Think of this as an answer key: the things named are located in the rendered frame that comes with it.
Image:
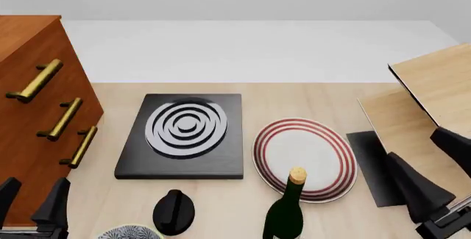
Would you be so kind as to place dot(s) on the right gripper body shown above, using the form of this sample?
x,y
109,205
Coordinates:
x,y
449,225

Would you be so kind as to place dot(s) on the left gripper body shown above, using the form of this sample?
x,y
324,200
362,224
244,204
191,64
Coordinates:
x,y
33,234

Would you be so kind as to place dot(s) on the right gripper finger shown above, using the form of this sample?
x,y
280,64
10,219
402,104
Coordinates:
x,y
456,148
419,192

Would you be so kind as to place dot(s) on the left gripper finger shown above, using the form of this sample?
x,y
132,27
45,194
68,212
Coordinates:
x,y
9,195
55,208

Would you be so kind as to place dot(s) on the patterned bowl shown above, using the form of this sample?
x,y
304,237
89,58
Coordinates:
x,y
129,233

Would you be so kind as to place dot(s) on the flat black stove plate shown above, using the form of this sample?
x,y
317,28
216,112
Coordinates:
x,y
147,164

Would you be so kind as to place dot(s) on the white plate with red rings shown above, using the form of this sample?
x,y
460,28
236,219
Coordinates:
x,y
301,150

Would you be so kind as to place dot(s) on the pale wooden wine rack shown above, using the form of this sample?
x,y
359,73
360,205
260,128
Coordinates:
x,y
404,117

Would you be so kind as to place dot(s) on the wooden cabinet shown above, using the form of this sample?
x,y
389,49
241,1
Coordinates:
x,y
22,128

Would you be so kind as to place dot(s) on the round black stove knob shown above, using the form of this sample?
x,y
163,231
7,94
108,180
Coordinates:
x,y
173,214

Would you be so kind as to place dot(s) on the dark green corked wine bottle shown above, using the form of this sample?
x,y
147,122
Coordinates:
x,y
283,217

